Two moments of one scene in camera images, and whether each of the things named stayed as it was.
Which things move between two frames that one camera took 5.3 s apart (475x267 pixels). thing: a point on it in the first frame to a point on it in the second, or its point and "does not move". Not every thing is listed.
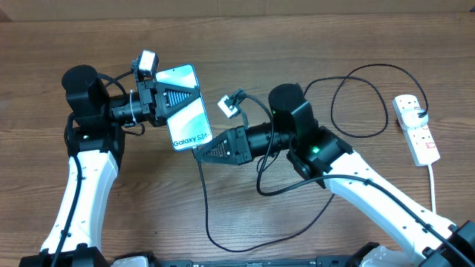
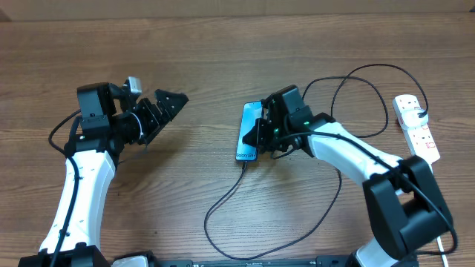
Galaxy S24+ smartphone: x=189 y=127 to x=251 y=110
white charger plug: x=411 y=119 does not move
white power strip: x=419 y=140 does not move
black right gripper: x=240 y=146 to x=260 y=137
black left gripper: x=162 y=93 to x=155 y=119
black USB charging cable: x=253 y=245 to x=400 y=175
